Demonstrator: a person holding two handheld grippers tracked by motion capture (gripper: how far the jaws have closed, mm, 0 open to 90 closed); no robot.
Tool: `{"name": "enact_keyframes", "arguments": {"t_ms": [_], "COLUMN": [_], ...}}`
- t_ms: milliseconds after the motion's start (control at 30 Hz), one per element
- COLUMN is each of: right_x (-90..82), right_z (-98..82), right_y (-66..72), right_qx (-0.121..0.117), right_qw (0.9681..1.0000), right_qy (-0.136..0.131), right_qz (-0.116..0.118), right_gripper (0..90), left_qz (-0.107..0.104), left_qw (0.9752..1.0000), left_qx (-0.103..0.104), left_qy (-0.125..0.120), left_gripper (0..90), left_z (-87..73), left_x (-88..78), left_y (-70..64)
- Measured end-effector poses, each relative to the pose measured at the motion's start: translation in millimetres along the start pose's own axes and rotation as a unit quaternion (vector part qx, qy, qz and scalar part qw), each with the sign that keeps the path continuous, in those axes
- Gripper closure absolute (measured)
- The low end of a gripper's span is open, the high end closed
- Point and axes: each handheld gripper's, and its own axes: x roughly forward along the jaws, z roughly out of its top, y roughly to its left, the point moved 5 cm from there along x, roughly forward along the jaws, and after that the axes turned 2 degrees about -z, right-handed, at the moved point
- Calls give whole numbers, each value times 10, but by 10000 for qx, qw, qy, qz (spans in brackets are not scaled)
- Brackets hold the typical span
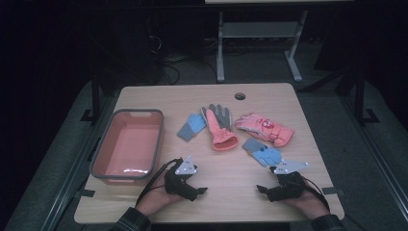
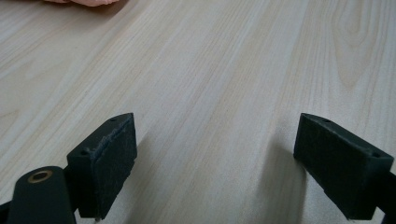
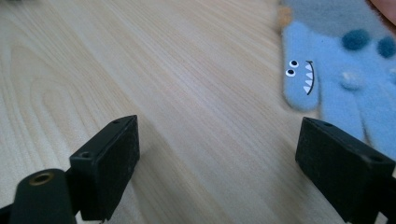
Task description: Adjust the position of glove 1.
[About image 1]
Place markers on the pink plastic basket grey rim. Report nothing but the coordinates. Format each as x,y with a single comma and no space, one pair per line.
128,146

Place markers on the coral glove grey fingers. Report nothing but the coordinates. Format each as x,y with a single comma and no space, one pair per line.
222,138

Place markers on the aluminium rail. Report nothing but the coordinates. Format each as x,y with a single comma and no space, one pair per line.
77,166
378,160

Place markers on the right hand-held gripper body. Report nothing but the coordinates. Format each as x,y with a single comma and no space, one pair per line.
288,186

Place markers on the black metal stand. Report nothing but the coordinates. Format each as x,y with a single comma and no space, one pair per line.
95,96
360,96

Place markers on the white metal stand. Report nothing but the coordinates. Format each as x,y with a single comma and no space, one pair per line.
261,30

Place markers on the pink padded ski glove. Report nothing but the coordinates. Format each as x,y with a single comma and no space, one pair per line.
267,129

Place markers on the person's right hand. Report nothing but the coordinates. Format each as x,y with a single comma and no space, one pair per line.
306,203

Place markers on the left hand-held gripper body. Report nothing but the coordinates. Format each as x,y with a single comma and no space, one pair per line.
179,183

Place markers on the person's left hand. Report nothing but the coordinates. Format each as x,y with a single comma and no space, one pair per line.
157,200

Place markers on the black tape strip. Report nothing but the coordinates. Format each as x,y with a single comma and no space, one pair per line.
86,193
333,191

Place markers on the small blue grey knit glove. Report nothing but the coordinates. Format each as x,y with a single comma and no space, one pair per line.
194,123
270,156

